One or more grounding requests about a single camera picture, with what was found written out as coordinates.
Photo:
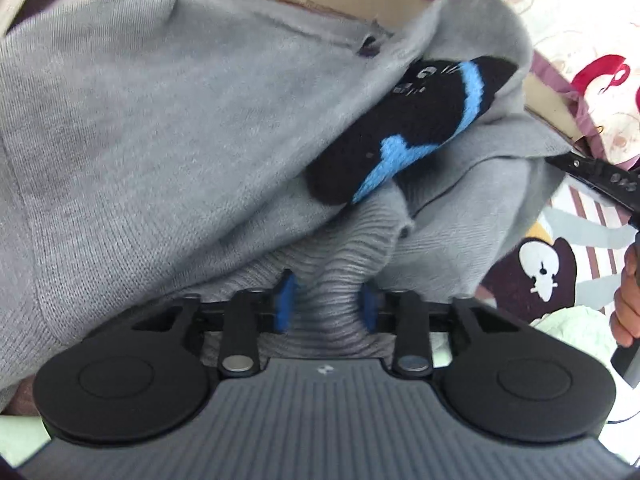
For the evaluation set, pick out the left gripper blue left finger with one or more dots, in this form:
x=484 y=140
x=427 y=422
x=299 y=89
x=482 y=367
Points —
x=249 y=313

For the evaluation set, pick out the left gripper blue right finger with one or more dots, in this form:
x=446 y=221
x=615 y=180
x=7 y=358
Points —
x=406 y=316

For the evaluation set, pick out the grey sweater with black cat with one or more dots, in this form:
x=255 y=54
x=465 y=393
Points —
x=151 y=148

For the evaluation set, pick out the person's right hand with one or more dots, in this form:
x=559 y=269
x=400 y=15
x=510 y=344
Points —
x=625 y=320

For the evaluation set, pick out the checkered cartoon bed sheet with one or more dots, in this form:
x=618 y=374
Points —
x=560 y=278

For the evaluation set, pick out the bear print quilt purple trim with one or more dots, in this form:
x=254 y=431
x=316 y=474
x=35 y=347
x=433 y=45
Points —
x=588 y=52

